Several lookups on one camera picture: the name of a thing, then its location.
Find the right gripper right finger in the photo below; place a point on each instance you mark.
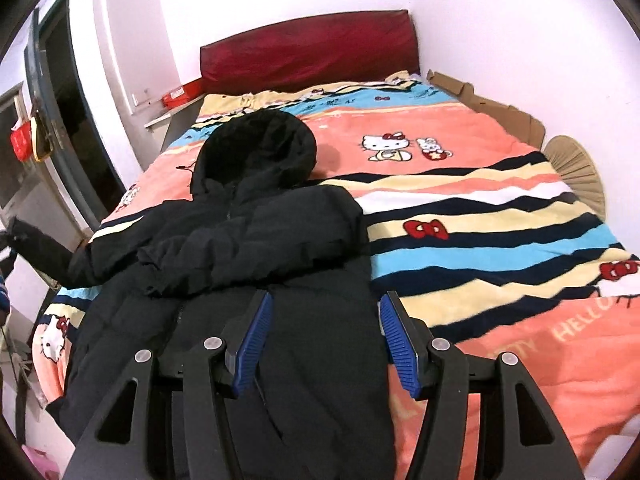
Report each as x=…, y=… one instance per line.
x=519, y=436

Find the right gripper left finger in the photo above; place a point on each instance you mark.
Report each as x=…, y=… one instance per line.
x=166, y=418

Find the black hooded winter coat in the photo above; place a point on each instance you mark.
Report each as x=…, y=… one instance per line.
x=172, y=275

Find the yellow hanging bag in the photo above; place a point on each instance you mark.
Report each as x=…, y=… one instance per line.
x=42, y=146

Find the red hanging bag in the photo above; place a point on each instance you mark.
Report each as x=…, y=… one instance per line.
x=21, y=140

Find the dark green door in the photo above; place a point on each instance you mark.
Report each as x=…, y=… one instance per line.
x=78, y=153

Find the Hello Kitty striped blanket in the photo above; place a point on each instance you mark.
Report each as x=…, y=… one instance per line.
x=477, y=233

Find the white bedside shelf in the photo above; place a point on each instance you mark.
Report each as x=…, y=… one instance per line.
x=170, y=125

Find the red box on shelf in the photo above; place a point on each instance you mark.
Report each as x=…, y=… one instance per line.
x=183, y=94

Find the beige woven fan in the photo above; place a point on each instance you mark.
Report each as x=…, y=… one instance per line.
x=575, y=166

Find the brown cardboard sheet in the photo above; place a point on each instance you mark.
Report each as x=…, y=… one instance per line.
x=522, y=125

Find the dark red headboard cushion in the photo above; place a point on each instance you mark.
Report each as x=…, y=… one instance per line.
x=297, y=54

